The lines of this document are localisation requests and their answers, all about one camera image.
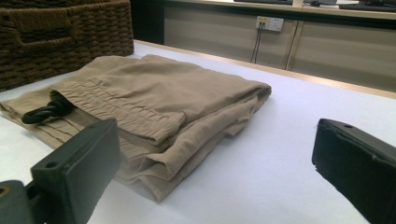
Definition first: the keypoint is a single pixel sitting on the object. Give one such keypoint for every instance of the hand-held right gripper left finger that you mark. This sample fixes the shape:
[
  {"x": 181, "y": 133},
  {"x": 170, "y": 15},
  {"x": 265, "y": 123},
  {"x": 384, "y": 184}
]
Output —
[{"x": 77, "y": 168}]

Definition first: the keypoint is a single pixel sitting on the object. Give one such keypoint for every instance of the beige background desk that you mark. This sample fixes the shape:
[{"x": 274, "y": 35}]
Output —
[{"x": 342, "y": 49}]

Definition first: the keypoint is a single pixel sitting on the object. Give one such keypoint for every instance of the brown woven basket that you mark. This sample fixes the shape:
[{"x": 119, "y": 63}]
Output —
[{"x": 62, "y": 40}]

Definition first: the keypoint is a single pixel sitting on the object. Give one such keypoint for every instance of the white wall outlet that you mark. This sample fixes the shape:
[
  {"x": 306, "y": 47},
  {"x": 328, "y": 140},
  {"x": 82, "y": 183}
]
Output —
[{"x": 270, "y": 23}]

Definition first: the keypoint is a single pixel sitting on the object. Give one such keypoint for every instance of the dark flat desk device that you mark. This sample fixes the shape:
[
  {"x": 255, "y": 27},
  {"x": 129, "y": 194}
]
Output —
[
  {"x": 367, "y": 7},
  {"x": 264, "y": 2}
]

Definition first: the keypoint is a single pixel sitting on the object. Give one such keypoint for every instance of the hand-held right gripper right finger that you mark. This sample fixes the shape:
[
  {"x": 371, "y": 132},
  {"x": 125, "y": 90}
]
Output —
[{"x": 358, "y": 168}]

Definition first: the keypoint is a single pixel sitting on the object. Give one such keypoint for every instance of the white table mat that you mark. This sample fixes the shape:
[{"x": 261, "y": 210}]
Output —
[{"x": 280, "y": 155}]

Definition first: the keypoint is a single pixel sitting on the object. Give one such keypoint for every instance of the tan pants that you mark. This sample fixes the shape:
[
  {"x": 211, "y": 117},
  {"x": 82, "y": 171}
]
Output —
[{"x": 155, "y": 93}]

